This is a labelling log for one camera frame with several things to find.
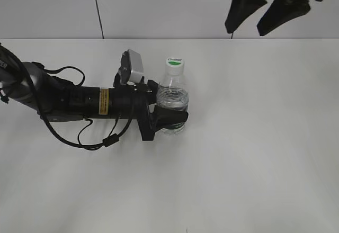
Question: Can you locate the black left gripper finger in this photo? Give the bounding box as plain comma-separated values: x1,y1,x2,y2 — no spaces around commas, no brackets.
151,105,189,135

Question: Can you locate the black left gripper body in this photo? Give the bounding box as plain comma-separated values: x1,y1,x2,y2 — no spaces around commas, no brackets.
102,80,158,141

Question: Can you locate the white green bottle cap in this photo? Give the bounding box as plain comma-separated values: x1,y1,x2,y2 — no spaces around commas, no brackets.
165,57,185,76

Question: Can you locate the clear Cestbon water bottle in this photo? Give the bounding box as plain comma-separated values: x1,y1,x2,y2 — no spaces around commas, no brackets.
156,67,190,136

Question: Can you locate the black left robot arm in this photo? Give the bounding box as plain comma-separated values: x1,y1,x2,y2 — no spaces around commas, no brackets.
1,47,189,146

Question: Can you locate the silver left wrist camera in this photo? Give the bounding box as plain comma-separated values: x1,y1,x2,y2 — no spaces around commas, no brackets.
118,49,144,85

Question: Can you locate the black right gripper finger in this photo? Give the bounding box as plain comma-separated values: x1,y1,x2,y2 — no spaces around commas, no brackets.
225,0,267,34
257,0,310,36

